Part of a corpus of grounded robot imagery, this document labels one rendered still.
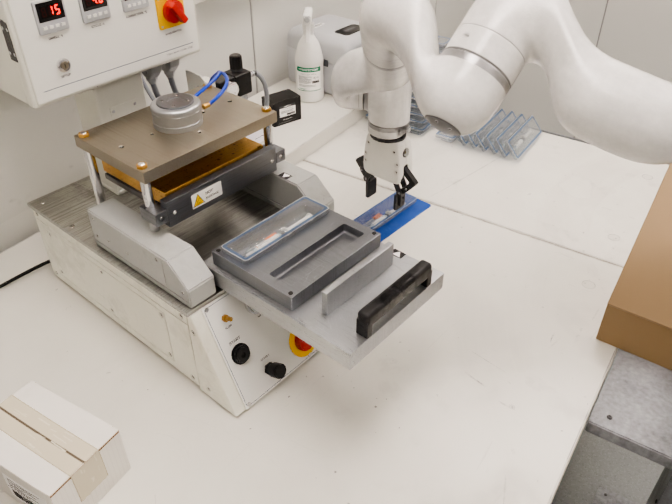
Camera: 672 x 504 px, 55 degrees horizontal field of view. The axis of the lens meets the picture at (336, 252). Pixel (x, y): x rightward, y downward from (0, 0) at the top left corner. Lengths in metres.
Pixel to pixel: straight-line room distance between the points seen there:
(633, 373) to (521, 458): 0.28
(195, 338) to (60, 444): 0.23
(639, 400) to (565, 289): 0.28
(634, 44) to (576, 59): 2.39
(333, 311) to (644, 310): 0.55
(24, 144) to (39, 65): 0.44
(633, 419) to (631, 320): 0.17
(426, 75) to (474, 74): 0.06
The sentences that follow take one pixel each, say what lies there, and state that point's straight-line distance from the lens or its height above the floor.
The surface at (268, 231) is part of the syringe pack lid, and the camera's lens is 0.99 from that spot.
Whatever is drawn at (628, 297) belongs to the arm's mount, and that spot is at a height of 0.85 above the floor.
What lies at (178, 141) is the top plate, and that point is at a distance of 1.04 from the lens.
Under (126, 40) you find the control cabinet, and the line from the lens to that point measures 1.16.
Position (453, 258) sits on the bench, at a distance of 1.37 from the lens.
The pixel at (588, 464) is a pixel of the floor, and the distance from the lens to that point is 2.04.
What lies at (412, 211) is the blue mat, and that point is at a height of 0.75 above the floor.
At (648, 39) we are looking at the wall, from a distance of 3.21.
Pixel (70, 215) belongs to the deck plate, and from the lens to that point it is 1.25.
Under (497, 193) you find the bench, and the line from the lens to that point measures 1.60.
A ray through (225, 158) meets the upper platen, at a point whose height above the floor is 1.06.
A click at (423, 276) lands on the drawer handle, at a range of 0.92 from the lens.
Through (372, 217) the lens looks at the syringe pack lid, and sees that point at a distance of 1.43.
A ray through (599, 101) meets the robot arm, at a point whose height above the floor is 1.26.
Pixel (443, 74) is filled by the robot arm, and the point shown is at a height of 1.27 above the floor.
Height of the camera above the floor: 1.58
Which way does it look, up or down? 37 degrees down
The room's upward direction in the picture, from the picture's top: straight up
